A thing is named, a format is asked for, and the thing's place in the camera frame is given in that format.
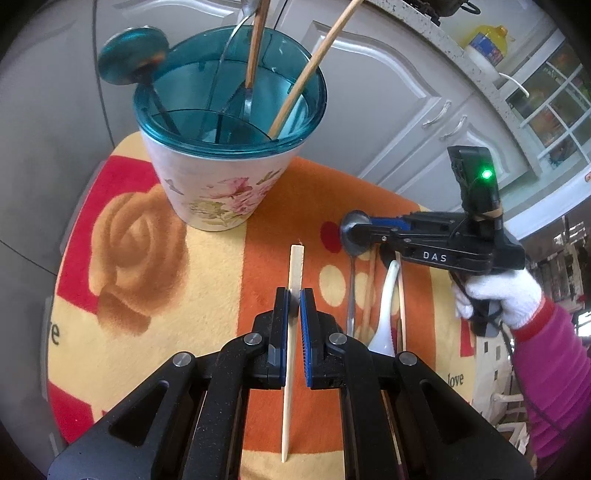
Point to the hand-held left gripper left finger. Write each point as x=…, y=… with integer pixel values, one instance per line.
x=286, y=323

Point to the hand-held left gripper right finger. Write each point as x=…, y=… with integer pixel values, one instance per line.
x=304, y=332

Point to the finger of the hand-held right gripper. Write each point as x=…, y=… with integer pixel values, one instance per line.
x=388, y=223
x=374, y=239

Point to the white plastic spoon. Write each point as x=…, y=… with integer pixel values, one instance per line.
x=388, y=318

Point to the teal-rimmed floral utensil holder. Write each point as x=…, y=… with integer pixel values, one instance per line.
x=221, y=194

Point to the long metal spoon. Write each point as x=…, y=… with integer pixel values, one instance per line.
x=250, y=4

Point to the person's right forearm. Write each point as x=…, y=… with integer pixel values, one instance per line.
x=554, y=369

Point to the person's right hand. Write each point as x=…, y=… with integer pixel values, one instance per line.
x=512, y=295

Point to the orange printed blanket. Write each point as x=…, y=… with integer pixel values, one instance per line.
x=184, y=286

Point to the white plastic chair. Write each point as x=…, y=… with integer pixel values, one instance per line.
x=508, y=406

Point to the white-framed glass door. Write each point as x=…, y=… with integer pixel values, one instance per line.
x=561, y=108

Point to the white ladle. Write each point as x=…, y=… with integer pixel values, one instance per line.
x=515, y=83

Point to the white bowl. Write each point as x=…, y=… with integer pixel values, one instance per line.
x=480, y=64

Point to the yellow oil bottle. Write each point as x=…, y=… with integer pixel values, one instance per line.
x=491, y=46

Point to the dark stockpot with lid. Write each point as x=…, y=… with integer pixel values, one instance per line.
x=455, y=4

